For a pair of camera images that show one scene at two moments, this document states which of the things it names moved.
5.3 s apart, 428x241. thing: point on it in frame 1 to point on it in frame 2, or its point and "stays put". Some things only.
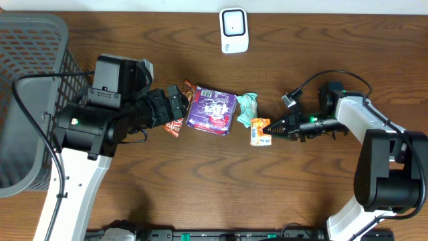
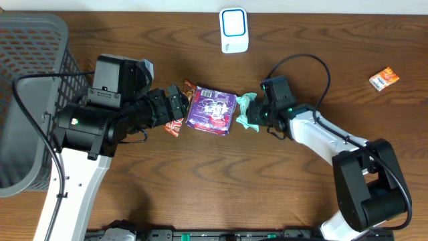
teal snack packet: [249, 108] stays put
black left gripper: [166, 108] stays put
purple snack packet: [211, 111] stays put
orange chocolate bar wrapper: [188, 90] stays put
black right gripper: [292, 128] to [253, 113]
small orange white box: [257, 136] to [380, 80]
